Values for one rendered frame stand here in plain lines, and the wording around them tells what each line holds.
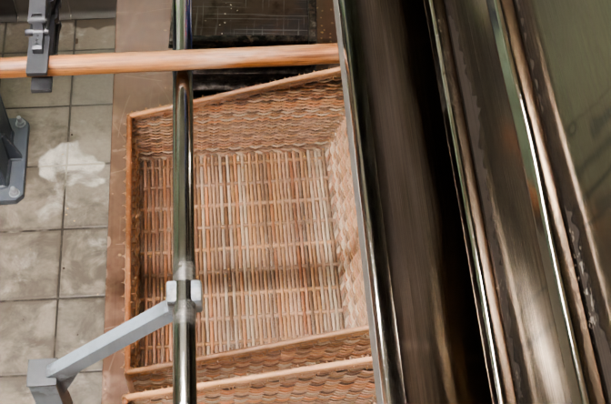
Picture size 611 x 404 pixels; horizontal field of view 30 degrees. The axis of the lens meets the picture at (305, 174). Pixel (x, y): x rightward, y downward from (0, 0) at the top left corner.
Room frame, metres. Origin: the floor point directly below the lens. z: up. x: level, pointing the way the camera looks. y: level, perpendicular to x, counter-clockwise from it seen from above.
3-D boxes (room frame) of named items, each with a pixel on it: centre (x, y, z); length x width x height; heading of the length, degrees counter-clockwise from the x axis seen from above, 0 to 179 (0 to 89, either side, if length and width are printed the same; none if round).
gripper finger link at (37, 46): (1.10, 0.39, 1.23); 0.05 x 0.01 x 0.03; 5
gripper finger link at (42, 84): (1.07, 0.39, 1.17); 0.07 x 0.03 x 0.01; 5
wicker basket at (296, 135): (1.10, 0.09, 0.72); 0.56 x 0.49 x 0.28; 6
